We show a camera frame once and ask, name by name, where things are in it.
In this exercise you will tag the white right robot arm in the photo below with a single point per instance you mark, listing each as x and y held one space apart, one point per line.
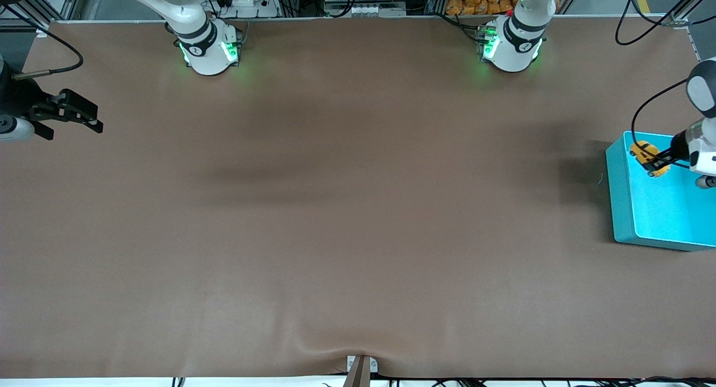
204 48

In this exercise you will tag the white power strip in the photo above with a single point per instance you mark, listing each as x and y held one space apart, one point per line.
246 6

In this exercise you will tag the yellow beetle toy car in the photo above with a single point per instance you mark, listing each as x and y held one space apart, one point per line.
651 152

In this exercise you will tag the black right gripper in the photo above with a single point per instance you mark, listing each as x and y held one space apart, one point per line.
19 100

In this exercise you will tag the brown table mat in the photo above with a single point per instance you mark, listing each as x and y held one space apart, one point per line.
358 208

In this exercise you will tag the aluminium frame profile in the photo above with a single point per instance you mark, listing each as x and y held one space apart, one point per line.
691 6
50 1

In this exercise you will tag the grey electronics rack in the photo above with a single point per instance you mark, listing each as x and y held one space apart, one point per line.
363 1

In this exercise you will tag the metal table edge bracket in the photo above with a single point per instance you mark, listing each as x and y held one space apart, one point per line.
361 373

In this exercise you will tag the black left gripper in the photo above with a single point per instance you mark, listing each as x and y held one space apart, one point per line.
677 145

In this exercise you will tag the teal plastic box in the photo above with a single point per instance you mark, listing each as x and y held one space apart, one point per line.
660 213

